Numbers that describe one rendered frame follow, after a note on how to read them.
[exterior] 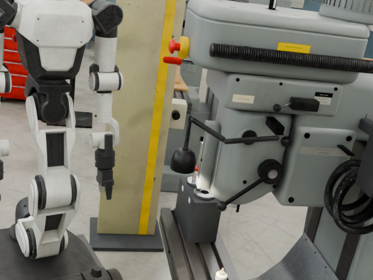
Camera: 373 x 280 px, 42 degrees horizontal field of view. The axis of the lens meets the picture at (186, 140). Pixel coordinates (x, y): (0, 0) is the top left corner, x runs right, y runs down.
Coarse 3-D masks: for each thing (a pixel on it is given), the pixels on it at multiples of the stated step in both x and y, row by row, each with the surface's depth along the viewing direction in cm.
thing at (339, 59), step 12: (216, 48) 116; (228, 48) 116; (240, 48) 117; (252, 48) 119; (264, 48) 119; (252, 60) 119; (264, 60) 119; (276, 60) 120; (288, 60) 120; (300, 60) 121; (312, 60) 121; (324, 60) 122; (336, 60) 123; (348, 60) 124; (360, 60) 125; (360, 72) 126; (372, 72) 126
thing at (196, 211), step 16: (192, 176) 205; (192, 192) 194; (208, 192) 194; (176, 208) 210; (192, 208) 189; (208, 208) 189; (192, 224) 190; (208, 224) 192; (192, 240) 193; (208, 240) 196
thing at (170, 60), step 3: (165, 57) 141; (168, 57) 141; (171, 57) 141; (174, 57) 142; (177, 57) 142; (165, 60) 141; (168, 60) 141; (171, 60) 141; (174, 60) 141; (177, 60) 141; (180, 60) 142; (183, 60) 142; (186, 60) 143; (189, 60) 143; (171, 63) 142; (174, 63) 142; (177, 63) 142; (180, 63) 142; (186, 63) 143; (189, 63) 143; (192, 63) 143
